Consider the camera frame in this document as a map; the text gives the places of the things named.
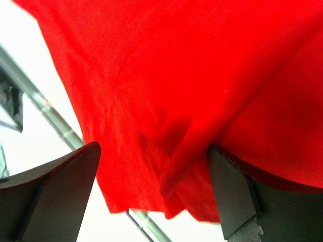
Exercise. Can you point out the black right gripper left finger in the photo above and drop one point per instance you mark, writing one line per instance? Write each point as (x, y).
(47, 203)

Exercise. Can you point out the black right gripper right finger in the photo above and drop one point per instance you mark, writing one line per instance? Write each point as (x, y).
(256, 205)

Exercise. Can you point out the red t shirt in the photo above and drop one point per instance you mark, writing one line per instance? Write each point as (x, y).
(157, 82)

